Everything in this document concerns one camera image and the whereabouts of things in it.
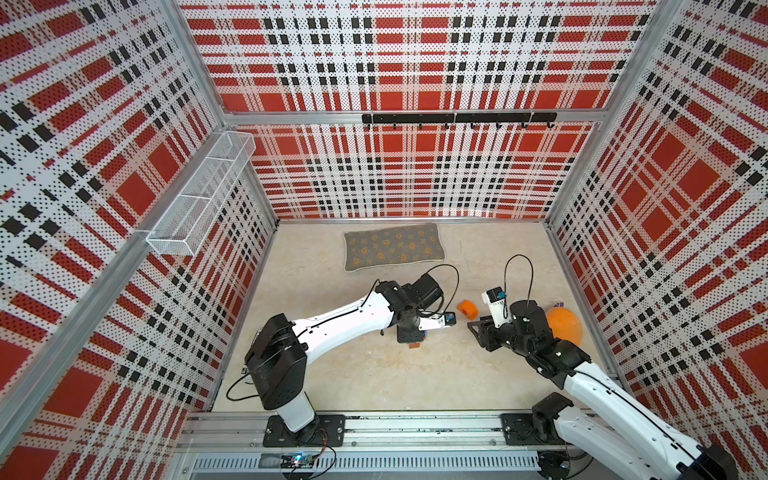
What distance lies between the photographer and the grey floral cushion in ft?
3.50

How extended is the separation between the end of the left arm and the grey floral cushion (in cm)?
38

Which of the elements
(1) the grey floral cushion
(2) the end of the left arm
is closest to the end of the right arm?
(2) the end of the left arm

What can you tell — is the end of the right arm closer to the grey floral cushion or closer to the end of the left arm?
the end of the left arm

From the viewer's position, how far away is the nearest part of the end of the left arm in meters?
0.58
